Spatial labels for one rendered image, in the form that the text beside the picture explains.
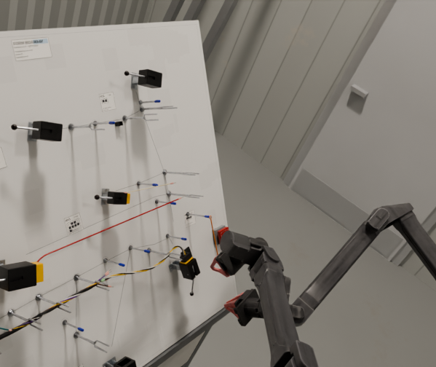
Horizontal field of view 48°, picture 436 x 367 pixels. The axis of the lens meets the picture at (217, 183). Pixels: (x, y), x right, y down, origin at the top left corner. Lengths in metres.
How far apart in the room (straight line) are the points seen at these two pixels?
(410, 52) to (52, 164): 2.76
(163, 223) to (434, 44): 2.47
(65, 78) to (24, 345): 0.68
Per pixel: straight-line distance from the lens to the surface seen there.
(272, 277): 1.21
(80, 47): 1.40
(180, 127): 1.62
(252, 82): 4.18
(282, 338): 1.04
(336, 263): 1.49
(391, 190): 3.91
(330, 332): 3.33
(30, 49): 1.32
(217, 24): 3.52
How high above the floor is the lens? 2.27
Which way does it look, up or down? 36 degrees down
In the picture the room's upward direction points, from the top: 25 degrees clockwise
